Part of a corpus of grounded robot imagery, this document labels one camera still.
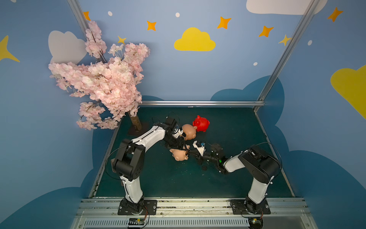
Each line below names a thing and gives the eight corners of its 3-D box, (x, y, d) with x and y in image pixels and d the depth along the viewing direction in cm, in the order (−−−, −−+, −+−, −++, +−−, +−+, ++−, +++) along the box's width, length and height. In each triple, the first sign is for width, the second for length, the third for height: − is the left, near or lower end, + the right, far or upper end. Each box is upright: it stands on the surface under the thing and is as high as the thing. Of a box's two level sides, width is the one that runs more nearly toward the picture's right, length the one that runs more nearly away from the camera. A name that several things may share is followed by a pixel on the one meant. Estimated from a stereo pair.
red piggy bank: (191, 130, 109) (192, 122, 101) (195, 123, 114) (196, 114, 106) (203, 135, 106) (205, 127, 98) (207, 128, 111) (209, 119, 103)
